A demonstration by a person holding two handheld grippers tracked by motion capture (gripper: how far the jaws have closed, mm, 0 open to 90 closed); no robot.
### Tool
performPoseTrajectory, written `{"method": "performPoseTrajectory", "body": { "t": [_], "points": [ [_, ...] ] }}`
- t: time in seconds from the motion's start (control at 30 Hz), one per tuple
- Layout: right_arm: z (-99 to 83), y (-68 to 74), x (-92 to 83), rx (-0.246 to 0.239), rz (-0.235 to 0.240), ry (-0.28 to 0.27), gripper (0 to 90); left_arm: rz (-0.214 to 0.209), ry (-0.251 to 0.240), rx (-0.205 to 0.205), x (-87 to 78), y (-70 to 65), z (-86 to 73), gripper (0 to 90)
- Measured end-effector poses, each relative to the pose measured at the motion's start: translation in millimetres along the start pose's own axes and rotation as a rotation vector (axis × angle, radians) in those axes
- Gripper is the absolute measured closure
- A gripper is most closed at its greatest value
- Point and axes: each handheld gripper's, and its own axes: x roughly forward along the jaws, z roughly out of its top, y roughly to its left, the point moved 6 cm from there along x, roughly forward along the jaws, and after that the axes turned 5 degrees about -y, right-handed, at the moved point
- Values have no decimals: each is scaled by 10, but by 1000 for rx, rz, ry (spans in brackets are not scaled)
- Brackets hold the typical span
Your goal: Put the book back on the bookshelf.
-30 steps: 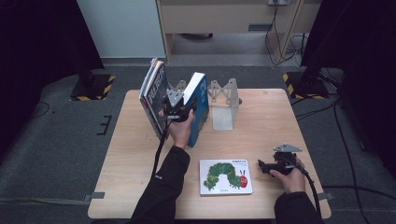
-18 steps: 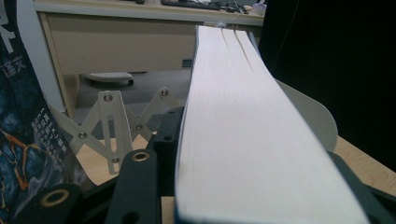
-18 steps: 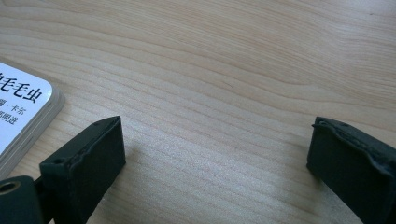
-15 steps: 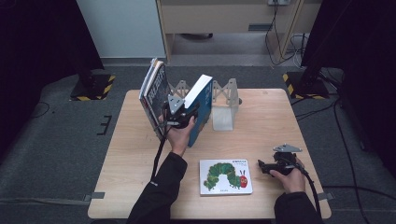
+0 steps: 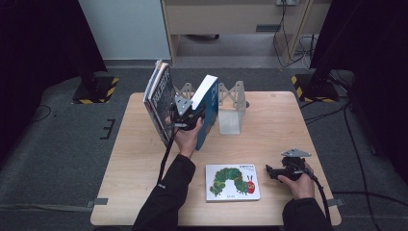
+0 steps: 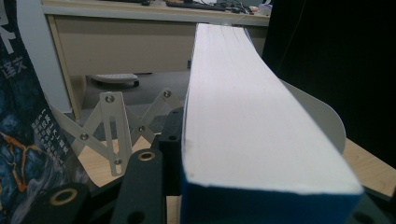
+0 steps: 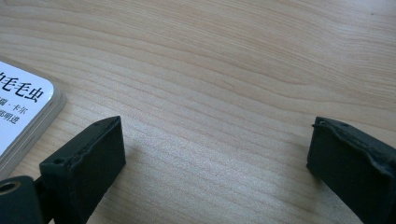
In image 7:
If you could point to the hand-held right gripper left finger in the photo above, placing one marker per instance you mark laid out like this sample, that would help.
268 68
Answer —
81 174

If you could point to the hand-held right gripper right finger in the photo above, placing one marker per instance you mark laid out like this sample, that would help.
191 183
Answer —
351 174

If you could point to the small white book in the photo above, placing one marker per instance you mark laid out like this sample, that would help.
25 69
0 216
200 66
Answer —
18 105

